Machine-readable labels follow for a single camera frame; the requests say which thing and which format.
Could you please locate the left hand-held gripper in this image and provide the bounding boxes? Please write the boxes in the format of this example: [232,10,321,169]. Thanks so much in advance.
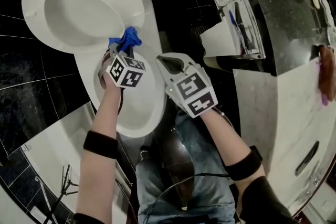
[98,43,146,90]

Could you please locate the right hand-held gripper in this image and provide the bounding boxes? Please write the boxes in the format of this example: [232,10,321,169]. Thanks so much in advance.
[156,52,219,119]

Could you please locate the blue cloth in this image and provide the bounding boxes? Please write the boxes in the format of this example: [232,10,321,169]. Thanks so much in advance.
[108,26,143,55]

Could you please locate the person's right forearm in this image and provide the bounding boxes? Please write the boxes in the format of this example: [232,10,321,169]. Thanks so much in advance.
[201,106,266,192]

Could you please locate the person's left forearm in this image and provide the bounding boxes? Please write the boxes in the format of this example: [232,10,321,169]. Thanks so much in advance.
[76,81,124,224]

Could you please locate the white toilet bowl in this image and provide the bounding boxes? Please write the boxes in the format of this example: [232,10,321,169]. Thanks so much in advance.
[73,0,169,138]

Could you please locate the white toilet lid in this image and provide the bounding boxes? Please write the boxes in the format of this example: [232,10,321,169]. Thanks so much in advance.
[44,0,124,45]

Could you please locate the chrome toilet paper holder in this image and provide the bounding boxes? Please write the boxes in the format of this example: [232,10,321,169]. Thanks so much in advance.
[202,0,266,60]

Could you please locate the cream waste bin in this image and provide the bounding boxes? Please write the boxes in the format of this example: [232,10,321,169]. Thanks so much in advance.
[203,56,234,70]

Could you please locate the round metal floor drain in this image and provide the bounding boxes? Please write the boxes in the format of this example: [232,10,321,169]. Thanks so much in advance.
[193,25,211,37]

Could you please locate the person's left shoe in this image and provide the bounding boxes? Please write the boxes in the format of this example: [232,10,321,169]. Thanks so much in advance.
[140,149,153,161]

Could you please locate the black left armband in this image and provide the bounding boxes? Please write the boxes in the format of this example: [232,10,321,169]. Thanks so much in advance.
[83,130,118,159]

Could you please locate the black armband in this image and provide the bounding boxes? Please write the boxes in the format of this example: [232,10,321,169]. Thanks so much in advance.
[225,145,263,182]
[83,130,118,159]

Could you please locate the white bathtub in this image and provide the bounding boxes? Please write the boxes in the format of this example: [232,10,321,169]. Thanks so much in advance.
[19,102,140,224]

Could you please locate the black right armband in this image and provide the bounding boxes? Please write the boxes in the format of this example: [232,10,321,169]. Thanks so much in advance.
[225,145,263,182]

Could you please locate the black light stand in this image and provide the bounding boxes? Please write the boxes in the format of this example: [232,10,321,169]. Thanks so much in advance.
[44,164,79,224]

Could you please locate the purple cloth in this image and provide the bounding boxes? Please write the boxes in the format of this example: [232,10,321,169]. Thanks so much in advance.
[319,60,330,107]

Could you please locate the black smartphone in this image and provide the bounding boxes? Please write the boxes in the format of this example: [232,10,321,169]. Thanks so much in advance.
[295,140,320,176]

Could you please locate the person's dark jacket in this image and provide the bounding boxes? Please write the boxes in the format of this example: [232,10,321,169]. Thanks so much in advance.
[73,175,300,224]

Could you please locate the chrome grab bar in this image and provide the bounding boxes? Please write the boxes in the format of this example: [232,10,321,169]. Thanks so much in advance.
[35,176,57,224]

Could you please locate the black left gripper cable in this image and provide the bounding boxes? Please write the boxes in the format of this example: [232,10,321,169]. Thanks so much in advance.
[117,88,125,116]

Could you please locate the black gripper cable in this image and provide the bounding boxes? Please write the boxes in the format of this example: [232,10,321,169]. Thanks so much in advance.
[117,88,125,116]
[138,173,232,224]

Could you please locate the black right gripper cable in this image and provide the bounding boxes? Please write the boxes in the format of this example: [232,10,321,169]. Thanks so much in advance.
[138,173,232,224]

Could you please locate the white wall soap holder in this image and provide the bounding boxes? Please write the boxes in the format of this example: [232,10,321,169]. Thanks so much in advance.
[30,206,47,222]

